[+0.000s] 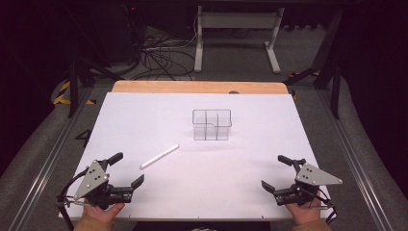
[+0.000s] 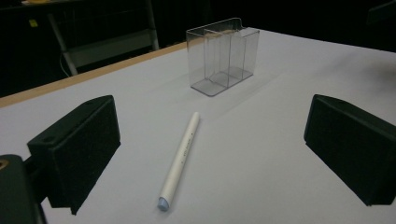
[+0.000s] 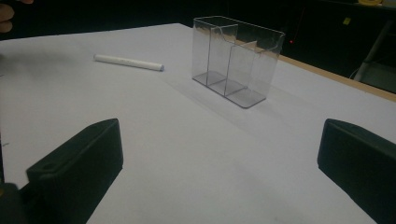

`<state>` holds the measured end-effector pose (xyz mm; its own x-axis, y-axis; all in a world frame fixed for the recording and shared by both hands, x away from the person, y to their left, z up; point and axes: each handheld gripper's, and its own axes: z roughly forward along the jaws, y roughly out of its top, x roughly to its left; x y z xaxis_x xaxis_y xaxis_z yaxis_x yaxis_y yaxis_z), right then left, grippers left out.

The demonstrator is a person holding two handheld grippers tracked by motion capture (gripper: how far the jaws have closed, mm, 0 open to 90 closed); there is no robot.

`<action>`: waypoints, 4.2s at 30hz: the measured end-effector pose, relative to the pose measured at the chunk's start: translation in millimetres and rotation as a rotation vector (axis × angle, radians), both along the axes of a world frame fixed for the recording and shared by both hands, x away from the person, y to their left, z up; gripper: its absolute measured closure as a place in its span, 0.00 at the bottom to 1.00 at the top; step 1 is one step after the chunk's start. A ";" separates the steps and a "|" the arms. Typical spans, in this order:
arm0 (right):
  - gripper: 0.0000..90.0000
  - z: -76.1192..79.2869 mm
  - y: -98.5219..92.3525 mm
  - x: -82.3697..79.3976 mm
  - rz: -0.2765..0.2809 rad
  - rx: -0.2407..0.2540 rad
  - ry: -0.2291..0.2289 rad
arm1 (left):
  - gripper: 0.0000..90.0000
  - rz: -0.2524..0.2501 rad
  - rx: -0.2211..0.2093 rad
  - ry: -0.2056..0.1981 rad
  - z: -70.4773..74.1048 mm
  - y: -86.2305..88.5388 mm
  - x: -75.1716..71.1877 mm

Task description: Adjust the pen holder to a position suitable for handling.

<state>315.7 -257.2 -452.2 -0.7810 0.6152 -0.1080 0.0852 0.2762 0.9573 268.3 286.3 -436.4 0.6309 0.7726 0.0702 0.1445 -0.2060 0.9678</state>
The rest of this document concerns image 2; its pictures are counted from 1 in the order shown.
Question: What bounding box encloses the clear plastic organizer box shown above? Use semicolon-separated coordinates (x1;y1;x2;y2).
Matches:
185;17;261;97

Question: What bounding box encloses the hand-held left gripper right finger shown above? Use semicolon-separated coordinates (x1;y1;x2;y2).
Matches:
303;93;396;207

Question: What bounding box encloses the white cable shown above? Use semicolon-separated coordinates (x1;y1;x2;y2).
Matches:
59;54;72;78

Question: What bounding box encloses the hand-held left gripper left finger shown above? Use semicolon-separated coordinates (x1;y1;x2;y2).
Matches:
26;94;121;216

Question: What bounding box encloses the metal stand frame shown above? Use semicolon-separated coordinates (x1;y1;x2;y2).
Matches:
46;0;161;77

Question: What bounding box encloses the white pen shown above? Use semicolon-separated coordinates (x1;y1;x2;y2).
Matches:
157;111;201;213

